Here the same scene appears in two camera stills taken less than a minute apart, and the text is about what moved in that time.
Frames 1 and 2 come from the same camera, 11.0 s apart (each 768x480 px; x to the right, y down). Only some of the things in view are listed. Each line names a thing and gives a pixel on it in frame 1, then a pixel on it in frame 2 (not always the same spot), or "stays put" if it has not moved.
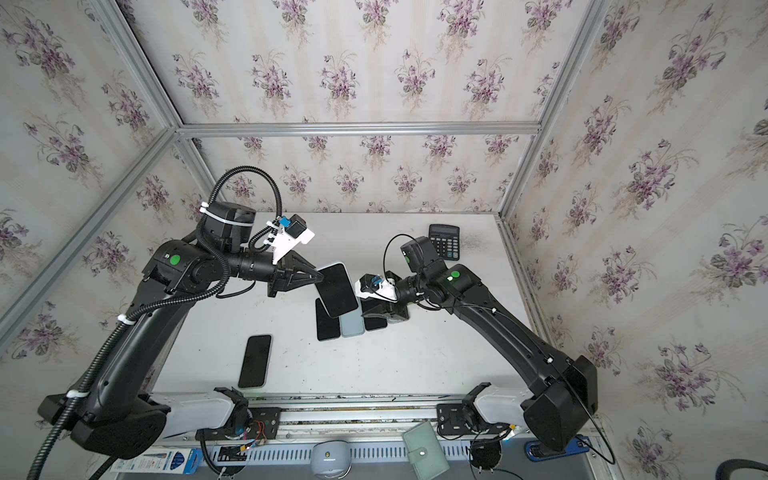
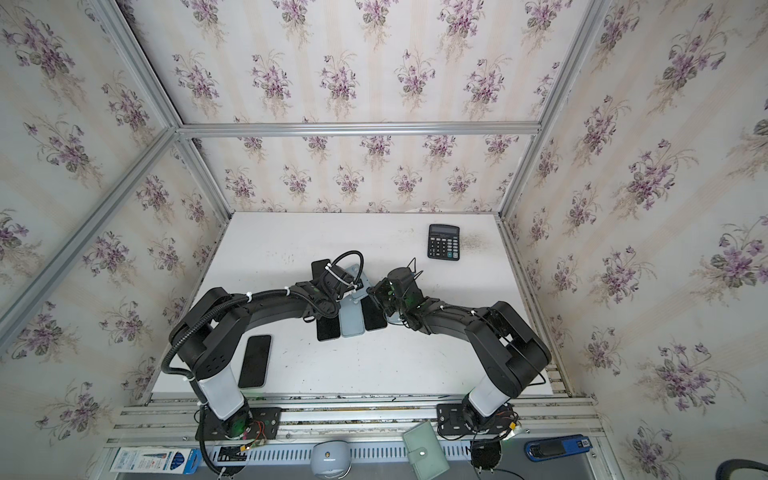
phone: x=373 y=323 stays put
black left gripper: x=276 y=274 -> x=335 y=305
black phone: x=255 y=363 stays put
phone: x=328 y=327 stays put
